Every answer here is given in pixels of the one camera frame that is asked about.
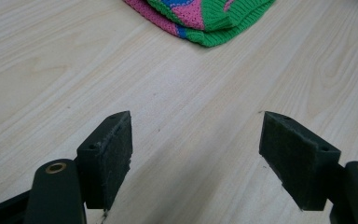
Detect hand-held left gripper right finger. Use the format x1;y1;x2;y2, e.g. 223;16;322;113
258;110;358;224

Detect green pink blue knitted sweater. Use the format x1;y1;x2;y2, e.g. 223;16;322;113
122;0;277;49

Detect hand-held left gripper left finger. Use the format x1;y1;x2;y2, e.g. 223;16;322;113
23;110;133;224

